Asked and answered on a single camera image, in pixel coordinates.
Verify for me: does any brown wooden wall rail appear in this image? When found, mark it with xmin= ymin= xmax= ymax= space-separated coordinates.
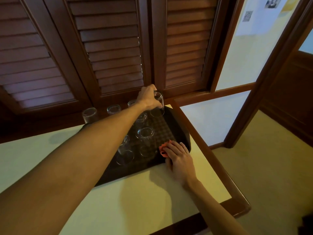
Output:
xmin=171 ymin=82 xmax=256 ymax=107

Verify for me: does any person's right forearm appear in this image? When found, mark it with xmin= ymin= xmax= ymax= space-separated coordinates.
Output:
xmin=185 ymin=180 xmax=249 ymax=235

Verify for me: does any brown louvered wooden shutter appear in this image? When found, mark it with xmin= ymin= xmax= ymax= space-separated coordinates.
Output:
xmin=151 ymin=0 xmax=233 ymax=98
xmin=0 ymin=0 xmax=92 ymax=114
xmin=43 ymin=0 xmax=152 ymax=105

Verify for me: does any white paper notice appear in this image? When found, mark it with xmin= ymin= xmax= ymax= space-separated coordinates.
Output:
xmin=236 ymin=0 xmax=289 ymax=37

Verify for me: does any brown wooden wainscot panel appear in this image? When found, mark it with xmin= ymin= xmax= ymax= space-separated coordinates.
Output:
xmin=259 ymin=50 xmax=313 ymax=147

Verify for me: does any brown wooden door frame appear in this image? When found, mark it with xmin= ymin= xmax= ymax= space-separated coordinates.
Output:
xmin=224 ymin=0 xmax=313 ymax=149

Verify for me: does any person's left hand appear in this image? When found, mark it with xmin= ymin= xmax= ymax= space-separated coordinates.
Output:
xmin=136 ymin=84 xmax=163 ymax=112

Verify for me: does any yellow sticky note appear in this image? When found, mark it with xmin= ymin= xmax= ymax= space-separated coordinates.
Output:
xmin=281 ymin=0 xmax=301 ymax=12

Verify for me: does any person's left forearm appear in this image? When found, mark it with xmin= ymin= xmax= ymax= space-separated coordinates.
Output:
xmin=0 ymin=101 xmax=147 ymax=235

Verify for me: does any person's right hand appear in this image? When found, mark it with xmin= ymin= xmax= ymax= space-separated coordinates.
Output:
xmin=162 ymin=140 xmax=199 ymax=188

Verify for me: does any dark brown textured tray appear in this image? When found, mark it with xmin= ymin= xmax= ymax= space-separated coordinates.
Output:
xmin=81 ymin=105 xmax=192 ymax=187

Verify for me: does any red cloth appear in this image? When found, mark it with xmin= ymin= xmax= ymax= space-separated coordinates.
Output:
xmin=159 ymin=140 xmax=173 ymax=158

